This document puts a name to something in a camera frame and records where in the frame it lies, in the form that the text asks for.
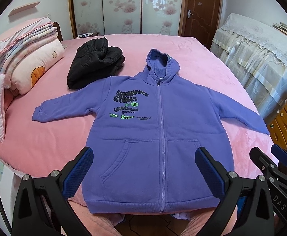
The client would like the folded pastel quilt stack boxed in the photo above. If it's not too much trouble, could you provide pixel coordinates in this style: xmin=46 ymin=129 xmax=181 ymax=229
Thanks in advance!
xmin=0 ymin=17 xmax=65 ymax=95

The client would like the lace covered furniture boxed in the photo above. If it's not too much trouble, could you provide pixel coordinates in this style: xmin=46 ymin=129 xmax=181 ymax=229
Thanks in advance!
xmin=210 ymin=13 xmax=287 ymax=123

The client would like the brown wooden door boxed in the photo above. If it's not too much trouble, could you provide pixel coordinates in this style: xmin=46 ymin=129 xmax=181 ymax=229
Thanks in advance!
xmin=178 ymin=0 xmax=222 ymax=49

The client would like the black puffer jacket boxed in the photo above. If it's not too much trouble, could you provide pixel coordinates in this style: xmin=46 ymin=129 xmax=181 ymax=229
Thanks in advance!
xmin=67 ymin=37 xmax=125 ymax=90

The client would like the pink wall shelf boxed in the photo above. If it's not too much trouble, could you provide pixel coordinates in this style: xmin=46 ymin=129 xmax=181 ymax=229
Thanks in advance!
xmin=8 ymin=1 xmax=41 ymax=17

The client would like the purple zip hoodie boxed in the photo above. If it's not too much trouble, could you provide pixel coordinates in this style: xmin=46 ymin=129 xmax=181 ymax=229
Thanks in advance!
xmin=32 ymin=49 xmax=268 ymax=214

